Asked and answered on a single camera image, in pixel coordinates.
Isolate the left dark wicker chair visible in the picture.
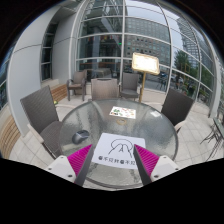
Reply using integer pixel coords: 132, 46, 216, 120
20, 86, 62, 159

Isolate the metal chair at right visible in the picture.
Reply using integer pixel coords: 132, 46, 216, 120
202, 117, 224, 160

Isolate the colourful menu card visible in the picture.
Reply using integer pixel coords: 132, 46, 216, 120
110, 106, 136, 119

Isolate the wicker armchair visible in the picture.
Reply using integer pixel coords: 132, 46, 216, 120
120, 72, 139, 99
66, 70, 87, 99

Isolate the far left wicker armchair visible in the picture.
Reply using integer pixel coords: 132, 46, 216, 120
66, 70, 87, 99

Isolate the dark wicker chair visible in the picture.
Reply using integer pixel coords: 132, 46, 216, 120
20, 86, 62, 159
161, 89, 193, 132

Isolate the grey computer mouse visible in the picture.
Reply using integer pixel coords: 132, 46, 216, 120
72, 130, 89, 144

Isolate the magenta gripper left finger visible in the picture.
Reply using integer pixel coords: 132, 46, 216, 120
45, 143, 95, 187

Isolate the gold menu stand sign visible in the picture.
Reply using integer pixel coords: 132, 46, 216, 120
131, 52, 161, 104

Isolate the small white table card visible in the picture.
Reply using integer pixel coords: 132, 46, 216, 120
150, 111, 161, 117

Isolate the white printed paper sheet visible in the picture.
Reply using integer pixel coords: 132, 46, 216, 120
92, 133, 145, 169

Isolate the far right wicker armchair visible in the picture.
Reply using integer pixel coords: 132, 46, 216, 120
120, 72, 139, 99

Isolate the far middle wicker chair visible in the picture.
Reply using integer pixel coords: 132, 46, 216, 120
91, 78, 118, 100

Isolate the round glass table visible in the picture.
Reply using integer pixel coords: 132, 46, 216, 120
60, 99, 178, 189

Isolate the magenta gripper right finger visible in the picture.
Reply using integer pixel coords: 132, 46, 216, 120
132, 143, 181, 187

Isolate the right dark wicker chair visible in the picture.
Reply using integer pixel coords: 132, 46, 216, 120
161, 89, 193, 132

